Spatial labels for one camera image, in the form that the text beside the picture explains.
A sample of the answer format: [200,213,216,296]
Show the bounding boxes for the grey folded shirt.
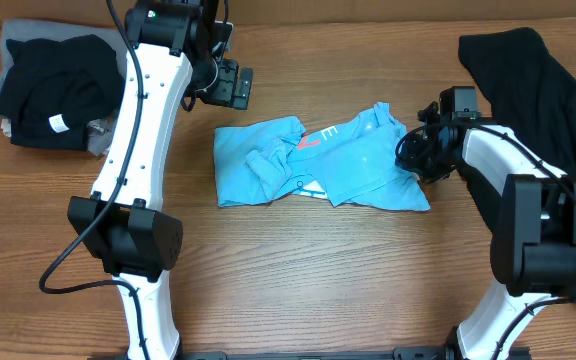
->
[0,19,127,156]

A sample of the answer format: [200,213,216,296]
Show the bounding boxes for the light blue t-shirt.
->
[214,102,430,212]

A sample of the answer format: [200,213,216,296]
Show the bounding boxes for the black folded shirt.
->
[0,35,125,151]

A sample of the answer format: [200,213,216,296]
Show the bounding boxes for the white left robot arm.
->
[67,0,253,359]

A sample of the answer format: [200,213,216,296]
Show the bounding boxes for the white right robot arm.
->
[393,86,576,360]

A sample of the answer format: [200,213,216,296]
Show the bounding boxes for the black polo shirt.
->
[456,27,576,308]

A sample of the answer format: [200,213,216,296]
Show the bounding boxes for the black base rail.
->
[177,346,456,360]

